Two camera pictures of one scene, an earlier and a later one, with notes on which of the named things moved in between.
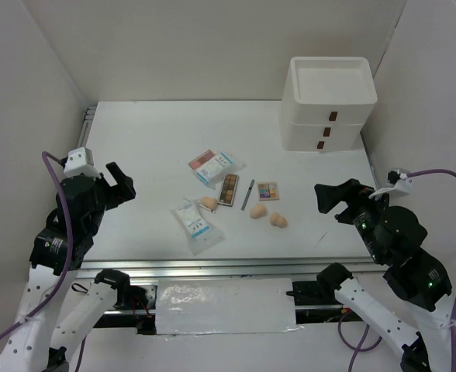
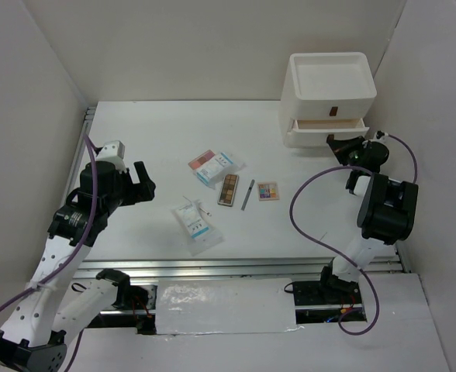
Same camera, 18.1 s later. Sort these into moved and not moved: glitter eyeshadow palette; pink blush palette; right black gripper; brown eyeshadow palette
Moved: right black gripper
Not moved: brown eyeshadow palette; glitter eyeshadow palette; pink blush palette
